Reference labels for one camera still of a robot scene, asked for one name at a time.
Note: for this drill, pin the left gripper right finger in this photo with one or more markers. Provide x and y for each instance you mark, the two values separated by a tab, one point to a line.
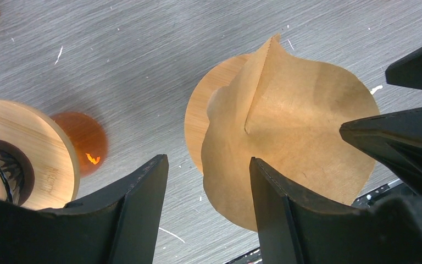
297	225

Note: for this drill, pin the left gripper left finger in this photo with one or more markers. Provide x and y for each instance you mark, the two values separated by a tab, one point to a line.
118	223

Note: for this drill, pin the blue glass dripper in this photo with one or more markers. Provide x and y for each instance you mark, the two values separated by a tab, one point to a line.
12	173

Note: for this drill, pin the orange glass carafe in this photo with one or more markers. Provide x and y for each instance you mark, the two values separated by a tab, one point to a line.
87	137

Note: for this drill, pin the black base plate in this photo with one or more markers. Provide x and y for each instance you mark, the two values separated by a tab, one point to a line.
395	187

